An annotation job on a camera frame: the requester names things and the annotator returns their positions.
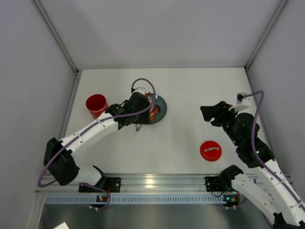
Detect red sausage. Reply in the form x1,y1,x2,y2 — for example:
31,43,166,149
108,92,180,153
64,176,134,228
152,105,161,115

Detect metal serving tongs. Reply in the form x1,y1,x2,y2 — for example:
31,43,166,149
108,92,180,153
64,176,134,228
135,92,157,132

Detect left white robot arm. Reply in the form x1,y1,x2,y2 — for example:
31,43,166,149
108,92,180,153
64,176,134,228
43,92,153,186

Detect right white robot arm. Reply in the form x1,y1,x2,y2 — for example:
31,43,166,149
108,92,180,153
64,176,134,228
200,101,305,229

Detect blue ceramic plate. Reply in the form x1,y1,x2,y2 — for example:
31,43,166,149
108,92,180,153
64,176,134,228
151,94,167,125

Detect red round lid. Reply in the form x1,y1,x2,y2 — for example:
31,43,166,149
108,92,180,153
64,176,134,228
200,140,222,162

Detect red cylindrical container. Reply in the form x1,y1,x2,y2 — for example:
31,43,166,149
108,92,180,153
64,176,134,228
86,94,109,119

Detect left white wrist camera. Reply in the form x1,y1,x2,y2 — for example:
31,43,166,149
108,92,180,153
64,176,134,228
132,87,146,95

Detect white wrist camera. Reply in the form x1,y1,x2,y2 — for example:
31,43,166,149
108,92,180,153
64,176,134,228
132,87,146,95
229,93,251,112

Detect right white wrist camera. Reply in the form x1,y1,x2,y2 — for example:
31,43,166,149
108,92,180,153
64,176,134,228
229,93,251,112

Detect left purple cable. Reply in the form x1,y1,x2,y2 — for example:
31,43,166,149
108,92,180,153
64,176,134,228
37,78,157,188

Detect right black base bracket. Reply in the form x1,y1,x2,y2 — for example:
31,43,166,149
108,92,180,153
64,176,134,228
204,176,226,192

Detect black base bracket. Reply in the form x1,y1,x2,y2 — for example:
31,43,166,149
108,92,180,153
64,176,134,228
78,177,121,193
204,176,226,192

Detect aluminium mounting rail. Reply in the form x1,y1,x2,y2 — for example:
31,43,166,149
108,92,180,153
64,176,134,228
35,173,291,194

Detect left black base bracket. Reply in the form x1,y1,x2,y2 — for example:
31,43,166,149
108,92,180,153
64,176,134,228
78,177,121,193

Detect grey slotted cable duct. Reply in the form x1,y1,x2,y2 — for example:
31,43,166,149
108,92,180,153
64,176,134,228
45,194,225,205

